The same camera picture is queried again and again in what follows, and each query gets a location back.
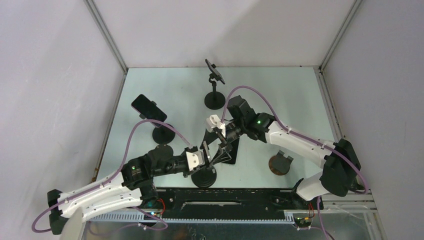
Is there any teal blue phone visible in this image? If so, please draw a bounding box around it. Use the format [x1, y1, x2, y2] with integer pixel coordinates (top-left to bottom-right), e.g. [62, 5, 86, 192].
[221, 138, 240, 165]

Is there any purple cable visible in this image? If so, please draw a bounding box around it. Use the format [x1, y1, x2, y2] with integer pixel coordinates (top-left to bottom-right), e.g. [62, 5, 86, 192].
[31, 119, 193, 234]
[220, 85, 370, 240]

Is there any brown base phone stand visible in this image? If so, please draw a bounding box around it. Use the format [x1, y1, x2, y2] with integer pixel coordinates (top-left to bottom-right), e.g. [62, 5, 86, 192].
[268, 150, 294, 176]

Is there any right small circuit board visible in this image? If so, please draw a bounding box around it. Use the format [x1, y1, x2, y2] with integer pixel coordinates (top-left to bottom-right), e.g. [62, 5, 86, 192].
[294, 217, 313, 230]

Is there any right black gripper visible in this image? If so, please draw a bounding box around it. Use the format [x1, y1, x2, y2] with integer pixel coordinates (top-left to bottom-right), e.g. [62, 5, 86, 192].
[201, 118, 246, 164]

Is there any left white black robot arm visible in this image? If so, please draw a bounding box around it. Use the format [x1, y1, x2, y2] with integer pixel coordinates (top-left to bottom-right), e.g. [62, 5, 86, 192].
[47, 144, 210, 235]

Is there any small circuit board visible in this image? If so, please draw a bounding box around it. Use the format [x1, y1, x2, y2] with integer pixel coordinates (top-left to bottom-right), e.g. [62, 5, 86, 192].
[143, 212, 161, 221]
[294, 217, 313, 230]

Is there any left small circuit board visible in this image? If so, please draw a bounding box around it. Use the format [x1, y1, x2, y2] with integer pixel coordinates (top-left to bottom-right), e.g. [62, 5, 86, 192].
[143, 212, 161, 221]

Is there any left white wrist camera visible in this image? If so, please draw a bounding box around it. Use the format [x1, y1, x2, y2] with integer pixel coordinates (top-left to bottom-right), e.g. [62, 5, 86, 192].
[185, 146, 206, 171]

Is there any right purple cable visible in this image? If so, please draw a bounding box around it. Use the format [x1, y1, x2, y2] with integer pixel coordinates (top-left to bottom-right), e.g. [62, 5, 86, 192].
[220, 85, 370, 240]

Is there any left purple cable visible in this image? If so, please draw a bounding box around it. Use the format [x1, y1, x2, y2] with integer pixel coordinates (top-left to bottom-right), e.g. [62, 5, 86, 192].
[31, 119, 193, 234]

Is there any black front mounting rail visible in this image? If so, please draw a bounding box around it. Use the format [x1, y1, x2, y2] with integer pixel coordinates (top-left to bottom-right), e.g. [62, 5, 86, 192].
[139, 187, 324, 222]

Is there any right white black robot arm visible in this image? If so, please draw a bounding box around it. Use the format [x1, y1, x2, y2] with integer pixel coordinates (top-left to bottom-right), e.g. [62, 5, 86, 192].
[203, 95, 361, 209]

